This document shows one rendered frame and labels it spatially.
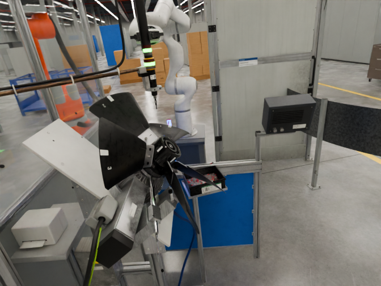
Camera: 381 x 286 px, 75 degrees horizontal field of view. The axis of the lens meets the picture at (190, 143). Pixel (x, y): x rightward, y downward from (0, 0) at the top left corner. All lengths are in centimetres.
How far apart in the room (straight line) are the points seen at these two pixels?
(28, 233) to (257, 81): 250
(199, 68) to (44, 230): 849
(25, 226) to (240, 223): 132
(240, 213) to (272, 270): 50
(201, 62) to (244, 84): 644
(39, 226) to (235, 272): 139
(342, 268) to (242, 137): 168
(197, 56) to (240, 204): 783
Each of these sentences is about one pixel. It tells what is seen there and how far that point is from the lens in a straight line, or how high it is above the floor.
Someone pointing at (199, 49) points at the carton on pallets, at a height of 104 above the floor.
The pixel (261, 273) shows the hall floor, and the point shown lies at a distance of 210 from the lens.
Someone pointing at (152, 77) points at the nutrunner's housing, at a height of 150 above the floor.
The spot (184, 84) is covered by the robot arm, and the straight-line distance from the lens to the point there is 173.
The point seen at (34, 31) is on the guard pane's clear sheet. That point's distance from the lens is 180.
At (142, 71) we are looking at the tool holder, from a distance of 103.
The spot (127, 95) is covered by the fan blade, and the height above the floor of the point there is 141.
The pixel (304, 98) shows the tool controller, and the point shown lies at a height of 124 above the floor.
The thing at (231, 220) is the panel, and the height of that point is 38.
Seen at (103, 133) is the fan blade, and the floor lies 139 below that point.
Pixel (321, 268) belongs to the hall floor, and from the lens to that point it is 222.
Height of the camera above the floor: 165
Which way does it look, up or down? 24 degrees down
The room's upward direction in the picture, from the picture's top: 6 degrees counter-clockwise
